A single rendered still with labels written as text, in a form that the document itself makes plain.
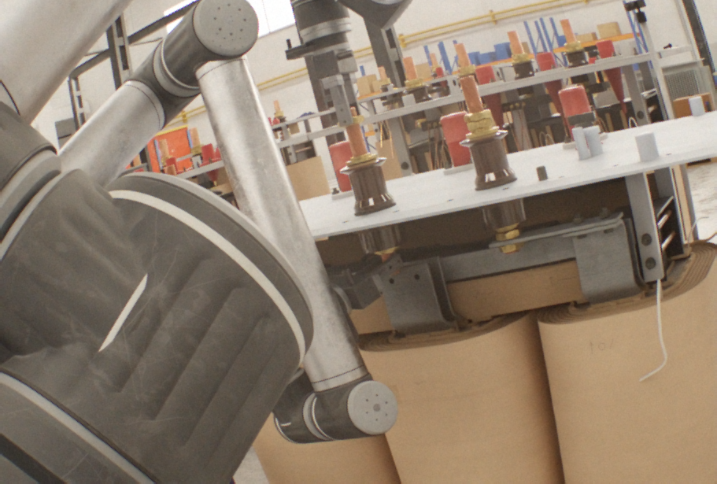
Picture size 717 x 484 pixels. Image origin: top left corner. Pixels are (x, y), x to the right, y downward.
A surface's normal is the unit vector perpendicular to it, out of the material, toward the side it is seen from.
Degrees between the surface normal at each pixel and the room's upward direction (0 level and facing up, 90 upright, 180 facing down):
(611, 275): 90
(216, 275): 73
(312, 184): 90
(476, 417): 90
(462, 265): 90
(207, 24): 80
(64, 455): 65
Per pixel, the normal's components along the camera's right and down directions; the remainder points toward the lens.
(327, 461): -0.20, 0.15
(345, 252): -0.50, 0.22
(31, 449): 0.18, -0.58
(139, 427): 0.55, -0.33
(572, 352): -0.69, 0.25
